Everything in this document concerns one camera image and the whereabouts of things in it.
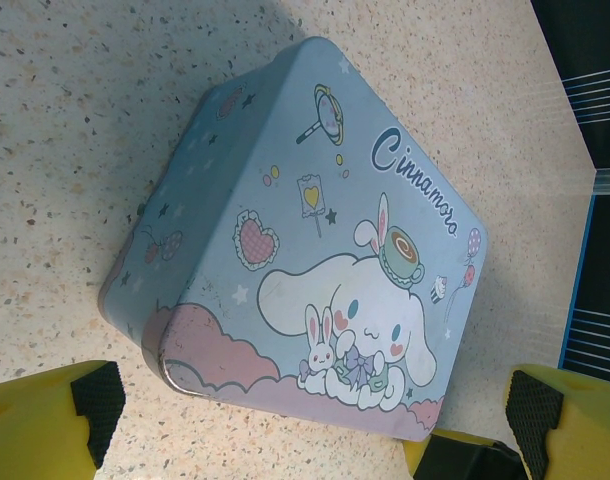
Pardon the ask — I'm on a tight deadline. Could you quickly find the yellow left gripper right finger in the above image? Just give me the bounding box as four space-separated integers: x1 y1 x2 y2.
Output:
503 367 610 480

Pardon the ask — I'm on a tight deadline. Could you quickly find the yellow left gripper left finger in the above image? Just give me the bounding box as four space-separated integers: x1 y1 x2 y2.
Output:
0 359 126 480

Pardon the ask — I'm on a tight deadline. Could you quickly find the blue Cinnamoroll tin box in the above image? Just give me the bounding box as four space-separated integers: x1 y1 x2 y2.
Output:
98 35 496 444

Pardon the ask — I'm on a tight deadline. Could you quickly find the dark blue circuit-print mat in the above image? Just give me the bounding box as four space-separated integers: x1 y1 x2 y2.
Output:
530 0 610 377

